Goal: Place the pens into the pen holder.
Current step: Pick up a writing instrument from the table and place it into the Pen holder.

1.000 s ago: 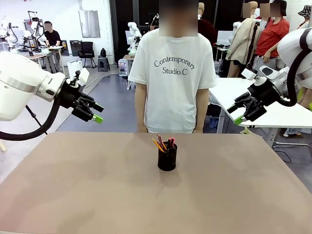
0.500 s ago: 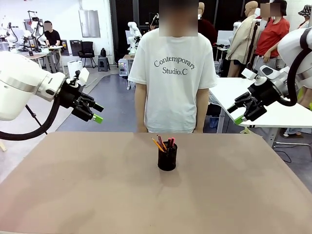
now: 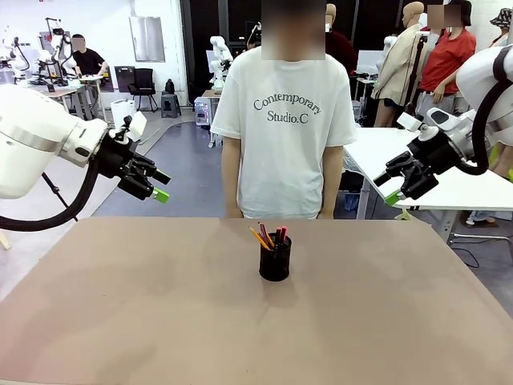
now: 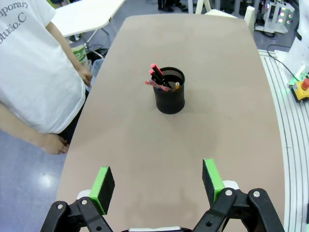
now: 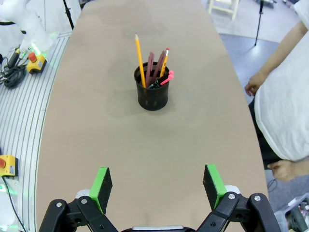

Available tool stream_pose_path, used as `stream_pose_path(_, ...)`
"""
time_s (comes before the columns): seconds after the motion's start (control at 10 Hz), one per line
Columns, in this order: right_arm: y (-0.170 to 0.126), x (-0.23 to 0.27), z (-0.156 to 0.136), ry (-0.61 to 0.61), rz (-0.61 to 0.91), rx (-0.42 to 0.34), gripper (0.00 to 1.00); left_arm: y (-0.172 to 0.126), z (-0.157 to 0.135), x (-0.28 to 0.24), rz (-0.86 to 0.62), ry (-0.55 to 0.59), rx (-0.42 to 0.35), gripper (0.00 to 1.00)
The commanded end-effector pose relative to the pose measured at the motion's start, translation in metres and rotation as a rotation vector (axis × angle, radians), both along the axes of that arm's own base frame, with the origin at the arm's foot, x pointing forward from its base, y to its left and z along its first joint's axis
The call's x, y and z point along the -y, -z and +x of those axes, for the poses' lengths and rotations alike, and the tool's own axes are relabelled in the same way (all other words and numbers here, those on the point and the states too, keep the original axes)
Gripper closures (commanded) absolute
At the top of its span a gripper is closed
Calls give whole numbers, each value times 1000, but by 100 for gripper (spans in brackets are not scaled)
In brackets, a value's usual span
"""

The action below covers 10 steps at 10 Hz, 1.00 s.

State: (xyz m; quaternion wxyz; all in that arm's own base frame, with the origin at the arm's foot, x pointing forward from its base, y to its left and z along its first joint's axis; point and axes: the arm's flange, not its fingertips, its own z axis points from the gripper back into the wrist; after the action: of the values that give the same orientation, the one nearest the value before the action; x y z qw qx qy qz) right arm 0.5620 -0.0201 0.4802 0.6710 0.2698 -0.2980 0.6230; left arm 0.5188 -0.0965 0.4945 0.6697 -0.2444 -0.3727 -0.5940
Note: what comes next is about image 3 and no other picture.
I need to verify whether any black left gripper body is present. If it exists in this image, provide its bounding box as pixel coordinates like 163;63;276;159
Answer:
95;132;158;201

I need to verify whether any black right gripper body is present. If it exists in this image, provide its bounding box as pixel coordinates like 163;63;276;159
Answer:
384;130;467;201

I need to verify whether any long yellow pencil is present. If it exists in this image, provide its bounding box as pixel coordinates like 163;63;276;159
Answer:
248;226;272;249

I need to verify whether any person's right forearm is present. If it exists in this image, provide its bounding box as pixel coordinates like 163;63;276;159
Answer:
222;172;242;209

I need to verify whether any person's left forearm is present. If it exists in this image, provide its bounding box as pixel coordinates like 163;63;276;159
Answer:
321;176;344;210

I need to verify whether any black mesh pen holder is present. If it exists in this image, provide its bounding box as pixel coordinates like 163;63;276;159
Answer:
259;233;293;282

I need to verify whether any clear plastic bag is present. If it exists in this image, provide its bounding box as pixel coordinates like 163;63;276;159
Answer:
343;150;376;189

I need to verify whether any white air purifier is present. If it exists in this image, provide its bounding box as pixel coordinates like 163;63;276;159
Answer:
111;99;136;129

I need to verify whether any black plastic stool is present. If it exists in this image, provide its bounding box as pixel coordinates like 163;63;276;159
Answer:
160;92;182;120

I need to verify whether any black tripod leg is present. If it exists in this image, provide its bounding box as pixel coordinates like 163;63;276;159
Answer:
42;172;79;222

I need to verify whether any computer case with lights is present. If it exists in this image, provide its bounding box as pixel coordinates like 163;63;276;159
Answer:
194;98;212;128

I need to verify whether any black office chair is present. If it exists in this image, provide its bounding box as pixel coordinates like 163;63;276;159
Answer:
127;68;160;112

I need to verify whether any grey workshop table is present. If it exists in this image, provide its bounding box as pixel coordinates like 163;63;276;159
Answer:
39;75;109;121

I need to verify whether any mannequin with beige jacket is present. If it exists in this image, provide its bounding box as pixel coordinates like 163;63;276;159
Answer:
370;2;426;128

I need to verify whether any wooden background table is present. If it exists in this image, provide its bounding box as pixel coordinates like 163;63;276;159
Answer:
201;90;225;149

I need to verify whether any person in white t-shirt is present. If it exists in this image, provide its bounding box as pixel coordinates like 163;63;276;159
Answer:
210;0;358;221

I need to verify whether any seated man black shirt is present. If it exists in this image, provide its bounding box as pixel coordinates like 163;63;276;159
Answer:
71;34;109;77

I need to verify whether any mannequin with dark red garment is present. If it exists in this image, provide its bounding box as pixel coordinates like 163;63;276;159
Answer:
325;3;357;75

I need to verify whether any person with bucket hat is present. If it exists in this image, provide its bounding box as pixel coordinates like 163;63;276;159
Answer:
489;8;513;49

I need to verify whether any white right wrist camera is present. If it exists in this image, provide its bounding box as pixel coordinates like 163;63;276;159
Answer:
396;111;440;141

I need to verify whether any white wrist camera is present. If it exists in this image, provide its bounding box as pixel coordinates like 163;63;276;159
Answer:
396;111;440;141
111;111;147;145

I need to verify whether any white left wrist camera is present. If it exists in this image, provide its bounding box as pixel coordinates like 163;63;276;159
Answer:
111;111;147;145

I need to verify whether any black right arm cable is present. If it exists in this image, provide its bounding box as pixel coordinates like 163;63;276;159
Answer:
460;47;513;176

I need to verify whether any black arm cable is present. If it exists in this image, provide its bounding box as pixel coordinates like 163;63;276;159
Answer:
0;156;101;232
460;47;513;176

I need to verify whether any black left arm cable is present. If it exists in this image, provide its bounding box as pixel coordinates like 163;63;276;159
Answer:
0;156;101;232

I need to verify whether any black floor cable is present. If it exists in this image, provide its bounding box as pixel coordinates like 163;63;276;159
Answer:
452;244;480;269

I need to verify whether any grey metal wall panel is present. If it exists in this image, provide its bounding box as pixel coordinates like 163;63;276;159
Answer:
128;15;166;63

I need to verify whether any white robot with black cables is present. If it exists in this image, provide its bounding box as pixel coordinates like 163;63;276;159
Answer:
39;18;79;85

